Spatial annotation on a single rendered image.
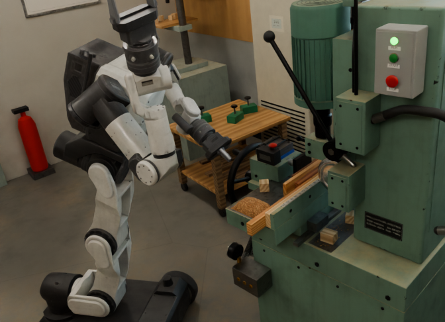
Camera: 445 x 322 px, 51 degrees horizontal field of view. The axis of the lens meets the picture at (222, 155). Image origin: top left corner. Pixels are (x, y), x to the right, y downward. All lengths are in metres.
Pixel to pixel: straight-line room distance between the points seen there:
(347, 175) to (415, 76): 0.33
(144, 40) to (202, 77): 2.60
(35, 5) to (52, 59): 0.44
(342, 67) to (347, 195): 0.36
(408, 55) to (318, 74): 0.35
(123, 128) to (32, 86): 2.85
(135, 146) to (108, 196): 0.47
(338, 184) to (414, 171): 0.20
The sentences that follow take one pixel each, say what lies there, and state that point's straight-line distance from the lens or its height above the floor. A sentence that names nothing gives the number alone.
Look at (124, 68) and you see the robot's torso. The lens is 1.62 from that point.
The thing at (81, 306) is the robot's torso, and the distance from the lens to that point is 2.29.
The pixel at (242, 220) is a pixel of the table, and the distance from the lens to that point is 1.53.
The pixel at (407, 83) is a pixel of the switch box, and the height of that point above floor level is 1.36.
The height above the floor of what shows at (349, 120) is 1.24.
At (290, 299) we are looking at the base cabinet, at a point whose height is 0.52.
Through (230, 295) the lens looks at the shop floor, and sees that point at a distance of 2.57.
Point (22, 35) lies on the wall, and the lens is 4.16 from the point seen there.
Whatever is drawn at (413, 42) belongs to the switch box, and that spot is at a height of 1.46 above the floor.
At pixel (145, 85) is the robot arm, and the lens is 1.28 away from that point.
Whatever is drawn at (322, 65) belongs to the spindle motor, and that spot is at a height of 1.34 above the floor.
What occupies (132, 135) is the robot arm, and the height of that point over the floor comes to 1.21.
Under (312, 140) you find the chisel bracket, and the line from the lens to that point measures 1.59.
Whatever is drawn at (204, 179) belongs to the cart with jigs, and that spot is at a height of 0.18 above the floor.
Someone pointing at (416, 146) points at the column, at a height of 1.17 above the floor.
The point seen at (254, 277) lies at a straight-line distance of 1.71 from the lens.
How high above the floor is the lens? 1.74
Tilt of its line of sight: 26 degrees down
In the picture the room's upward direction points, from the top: 7 degrees counter-clockwise
